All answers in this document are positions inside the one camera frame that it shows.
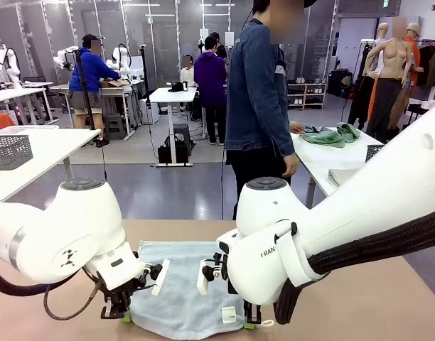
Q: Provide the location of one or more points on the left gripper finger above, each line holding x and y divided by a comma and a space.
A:
124, 309
107, 309

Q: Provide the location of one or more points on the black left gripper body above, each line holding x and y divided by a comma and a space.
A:
118, 289

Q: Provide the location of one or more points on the light blue terry towel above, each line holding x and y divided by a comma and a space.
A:
182, 305

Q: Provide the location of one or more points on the beige towel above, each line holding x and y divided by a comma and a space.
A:
342, 175

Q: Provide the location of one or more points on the green terry towel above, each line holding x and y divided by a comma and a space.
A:
349, 131
324, 139

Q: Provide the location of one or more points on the blue-grey towel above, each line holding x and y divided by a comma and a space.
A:
311, 128

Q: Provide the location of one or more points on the grey plastic lattice basket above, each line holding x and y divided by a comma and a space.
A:
372, 152
9, 152

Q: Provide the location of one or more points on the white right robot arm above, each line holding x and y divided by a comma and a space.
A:
345, 220

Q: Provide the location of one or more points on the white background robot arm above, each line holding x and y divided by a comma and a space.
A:
12, 67
118, 57
63, 57

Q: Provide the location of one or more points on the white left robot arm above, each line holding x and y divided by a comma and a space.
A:
86, 220

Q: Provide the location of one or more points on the person's right forearm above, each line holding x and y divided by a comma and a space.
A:
285, 142

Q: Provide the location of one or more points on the person's right hand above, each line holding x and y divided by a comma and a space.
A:
290, 165

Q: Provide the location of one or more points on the person's left hand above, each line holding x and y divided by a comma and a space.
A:
297, 127

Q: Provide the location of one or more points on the black braided right arm sleeve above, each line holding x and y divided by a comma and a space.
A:
381, 243

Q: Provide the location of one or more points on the black bag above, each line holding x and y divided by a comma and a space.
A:
173, 152

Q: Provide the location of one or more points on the grey step stool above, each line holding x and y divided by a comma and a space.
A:
114, 124

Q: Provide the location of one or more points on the white work table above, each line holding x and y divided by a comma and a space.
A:
114, 90
11, 94

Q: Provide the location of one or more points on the white standing desk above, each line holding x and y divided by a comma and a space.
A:
171, 95

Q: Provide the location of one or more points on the black tripod pole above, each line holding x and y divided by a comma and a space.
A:
83, 89

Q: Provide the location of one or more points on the person in denim jacket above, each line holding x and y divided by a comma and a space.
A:
253, 106

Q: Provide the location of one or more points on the black cap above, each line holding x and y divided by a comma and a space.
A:
175, 87

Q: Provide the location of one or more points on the black stand pole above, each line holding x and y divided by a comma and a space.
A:
144, 71

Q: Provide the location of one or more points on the person in blue hoodie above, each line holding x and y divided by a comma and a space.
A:
87, 71

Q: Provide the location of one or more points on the seated person in white top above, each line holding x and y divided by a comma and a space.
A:
187, 74

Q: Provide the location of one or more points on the wooden shoe shelf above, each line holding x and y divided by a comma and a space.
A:
313, 96

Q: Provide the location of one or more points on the person in purple hoodie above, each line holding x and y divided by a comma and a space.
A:
208, 78

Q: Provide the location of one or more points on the black luggage pile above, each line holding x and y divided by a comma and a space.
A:
340, 83

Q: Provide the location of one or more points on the black utility cart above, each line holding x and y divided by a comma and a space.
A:
414, 110

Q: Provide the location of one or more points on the person in black jacket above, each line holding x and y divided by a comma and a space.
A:
221, 49

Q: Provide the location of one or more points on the nude mannequin with grey trousers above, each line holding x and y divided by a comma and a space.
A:
391, 60

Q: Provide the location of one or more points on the dark garments on clothes rack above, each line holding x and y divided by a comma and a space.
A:
434, 67

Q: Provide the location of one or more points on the white mannequin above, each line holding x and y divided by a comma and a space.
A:
382, 32

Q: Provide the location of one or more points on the mannequin with beige hat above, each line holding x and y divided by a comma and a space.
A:
413, 30

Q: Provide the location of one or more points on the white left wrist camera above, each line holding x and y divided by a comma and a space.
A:
160, 278

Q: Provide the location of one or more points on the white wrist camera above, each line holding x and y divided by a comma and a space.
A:
160, 278
203, 280

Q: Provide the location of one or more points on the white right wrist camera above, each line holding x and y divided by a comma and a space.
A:
203, 280

